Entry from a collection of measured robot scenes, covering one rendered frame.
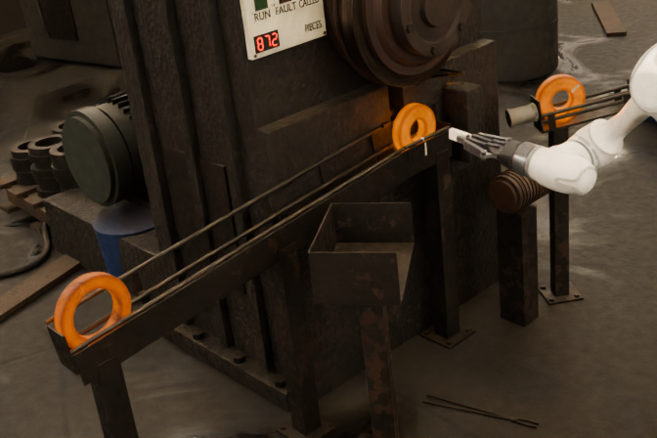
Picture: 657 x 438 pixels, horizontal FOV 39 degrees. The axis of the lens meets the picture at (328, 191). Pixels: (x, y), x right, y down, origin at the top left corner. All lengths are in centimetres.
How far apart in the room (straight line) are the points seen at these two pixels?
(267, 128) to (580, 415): 118
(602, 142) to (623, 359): 80
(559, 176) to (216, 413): 124
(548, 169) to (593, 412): 75
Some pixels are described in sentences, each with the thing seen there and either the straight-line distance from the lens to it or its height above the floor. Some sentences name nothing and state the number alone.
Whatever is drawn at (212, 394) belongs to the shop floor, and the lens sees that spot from 297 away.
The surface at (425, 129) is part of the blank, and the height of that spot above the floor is 73.
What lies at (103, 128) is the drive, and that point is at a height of 63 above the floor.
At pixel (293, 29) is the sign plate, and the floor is 110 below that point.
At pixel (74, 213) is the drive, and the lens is 379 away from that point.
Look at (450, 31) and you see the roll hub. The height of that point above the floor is 103.
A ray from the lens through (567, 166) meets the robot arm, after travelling 238.
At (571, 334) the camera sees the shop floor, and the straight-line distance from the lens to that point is 309.
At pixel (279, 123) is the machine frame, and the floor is 87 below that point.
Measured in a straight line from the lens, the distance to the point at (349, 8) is 244.
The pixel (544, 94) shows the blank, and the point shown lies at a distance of 297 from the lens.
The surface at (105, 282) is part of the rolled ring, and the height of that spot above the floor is 72.
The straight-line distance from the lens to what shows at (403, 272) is 224.
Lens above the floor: 169
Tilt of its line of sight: 24 degrees down
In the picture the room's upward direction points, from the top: 7 degrees counter-clockwise
